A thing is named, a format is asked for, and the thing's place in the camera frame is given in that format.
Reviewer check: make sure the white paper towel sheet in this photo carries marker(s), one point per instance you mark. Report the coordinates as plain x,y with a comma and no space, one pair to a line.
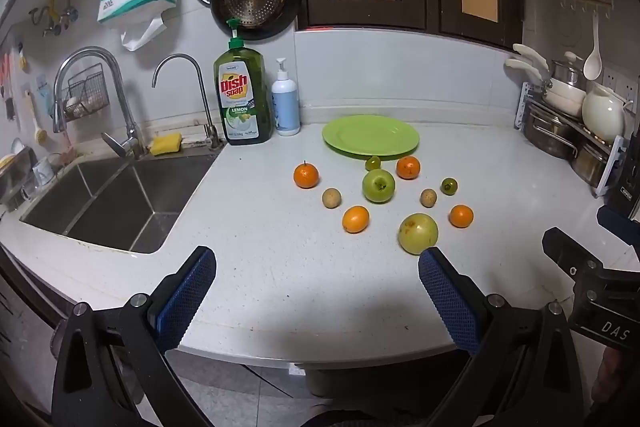
142,32

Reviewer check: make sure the yellow-green apple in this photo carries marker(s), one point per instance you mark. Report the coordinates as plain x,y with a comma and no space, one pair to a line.
418,233

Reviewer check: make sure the green apple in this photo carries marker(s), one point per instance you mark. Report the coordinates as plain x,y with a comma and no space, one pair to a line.
378,187

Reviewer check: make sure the white pump bottle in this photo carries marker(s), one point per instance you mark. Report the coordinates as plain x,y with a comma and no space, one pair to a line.
285,107

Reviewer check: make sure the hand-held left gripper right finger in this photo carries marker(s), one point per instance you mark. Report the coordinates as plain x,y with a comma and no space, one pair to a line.
447,302

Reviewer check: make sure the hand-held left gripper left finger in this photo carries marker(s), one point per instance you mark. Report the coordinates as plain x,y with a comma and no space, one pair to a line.
185,302

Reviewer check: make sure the brown longan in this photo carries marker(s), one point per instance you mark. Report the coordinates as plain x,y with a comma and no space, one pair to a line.
331,198
428,198

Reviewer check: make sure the slim gooseneck faucet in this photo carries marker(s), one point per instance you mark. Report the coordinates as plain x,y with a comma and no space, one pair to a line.
201,97

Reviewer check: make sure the green plate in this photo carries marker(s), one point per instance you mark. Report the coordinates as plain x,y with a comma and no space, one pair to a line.
370,137

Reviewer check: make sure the white pot rack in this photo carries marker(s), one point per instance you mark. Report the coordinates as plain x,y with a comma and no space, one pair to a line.
607,167

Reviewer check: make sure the steel pot with lid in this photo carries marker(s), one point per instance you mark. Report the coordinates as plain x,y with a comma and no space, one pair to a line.
567,69

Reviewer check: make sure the yellow sponge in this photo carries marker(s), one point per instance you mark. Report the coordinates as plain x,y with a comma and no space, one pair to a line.
166,144

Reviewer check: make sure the small green fruit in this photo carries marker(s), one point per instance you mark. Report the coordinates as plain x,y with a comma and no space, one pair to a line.
449,186
372,163

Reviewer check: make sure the small stainless pot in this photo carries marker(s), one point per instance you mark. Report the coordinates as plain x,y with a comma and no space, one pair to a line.
590,164

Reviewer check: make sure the white ladle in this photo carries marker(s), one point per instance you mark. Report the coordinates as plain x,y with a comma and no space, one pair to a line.
592,64

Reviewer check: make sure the large steel faucet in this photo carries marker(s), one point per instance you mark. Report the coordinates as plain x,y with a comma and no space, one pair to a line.
125,112

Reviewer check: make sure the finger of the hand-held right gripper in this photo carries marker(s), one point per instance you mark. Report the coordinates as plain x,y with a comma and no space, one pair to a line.
575,257
620,229

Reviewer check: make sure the hanging measuring spoons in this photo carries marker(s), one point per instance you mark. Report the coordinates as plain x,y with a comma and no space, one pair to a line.
55,12

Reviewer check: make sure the orange with green stem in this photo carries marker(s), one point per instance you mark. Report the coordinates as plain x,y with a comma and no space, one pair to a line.
306,176

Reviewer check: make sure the large stainless pot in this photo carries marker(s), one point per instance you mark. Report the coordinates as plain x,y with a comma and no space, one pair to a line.
547,132

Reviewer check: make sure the wall power outlet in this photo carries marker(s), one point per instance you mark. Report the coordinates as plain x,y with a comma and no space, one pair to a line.
620,82

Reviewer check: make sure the hanging dish brush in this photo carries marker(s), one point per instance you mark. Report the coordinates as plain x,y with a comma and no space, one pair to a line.
38,132

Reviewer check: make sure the countertop dish rack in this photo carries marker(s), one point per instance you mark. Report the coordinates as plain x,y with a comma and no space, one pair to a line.
12,182

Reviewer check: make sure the clear glass cup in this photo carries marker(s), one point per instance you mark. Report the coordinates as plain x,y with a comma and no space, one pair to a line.
44,172

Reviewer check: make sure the green dish soap bottle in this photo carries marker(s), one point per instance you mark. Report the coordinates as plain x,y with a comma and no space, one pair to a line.
242,92

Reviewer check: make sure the stainless steel sink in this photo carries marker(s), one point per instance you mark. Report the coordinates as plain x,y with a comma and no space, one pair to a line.
115,202

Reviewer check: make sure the white pitcher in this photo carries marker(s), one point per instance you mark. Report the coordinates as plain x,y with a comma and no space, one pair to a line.
602,114

